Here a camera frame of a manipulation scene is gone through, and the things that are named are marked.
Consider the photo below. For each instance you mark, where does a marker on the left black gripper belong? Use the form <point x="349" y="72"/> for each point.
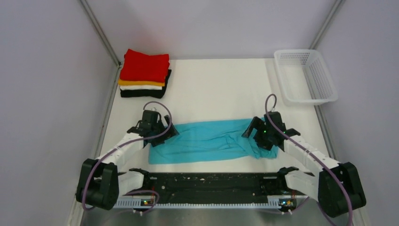
<point x="171" y="132"/>

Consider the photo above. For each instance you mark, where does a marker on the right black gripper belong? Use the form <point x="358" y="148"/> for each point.
<point x="257" y="124"/>

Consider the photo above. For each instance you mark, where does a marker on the turquoise t shirt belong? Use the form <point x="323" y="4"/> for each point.
<point x="209" y="141"/>

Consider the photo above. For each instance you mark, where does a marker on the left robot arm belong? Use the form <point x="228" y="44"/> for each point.
<point x="115" y="165"/>

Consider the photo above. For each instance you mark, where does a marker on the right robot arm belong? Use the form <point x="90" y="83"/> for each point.
<point x="334" y="185"/>

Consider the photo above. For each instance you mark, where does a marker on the white folded t shirt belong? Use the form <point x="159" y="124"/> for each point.
<point x="140" y="87"/>

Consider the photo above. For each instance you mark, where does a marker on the white plastic basket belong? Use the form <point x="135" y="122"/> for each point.
<point x="304" y="78"/>

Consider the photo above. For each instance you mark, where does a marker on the orange folded t shirt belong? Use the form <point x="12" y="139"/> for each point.
<point x="131" y="83"/>

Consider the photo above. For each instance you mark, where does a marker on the red folded t shirt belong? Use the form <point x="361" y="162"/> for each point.
<point x="138" y="66"/>

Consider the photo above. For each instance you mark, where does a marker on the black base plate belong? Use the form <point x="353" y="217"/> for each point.
<point x="215" y="188"/>

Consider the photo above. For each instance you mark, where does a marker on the aluminium frame rail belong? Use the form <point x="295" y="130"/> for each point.
<point x="197" y="188"/>

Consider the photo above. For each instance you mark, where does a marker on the white cable duct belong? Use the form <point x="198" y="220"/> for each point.
<point x="138" y="203"/>

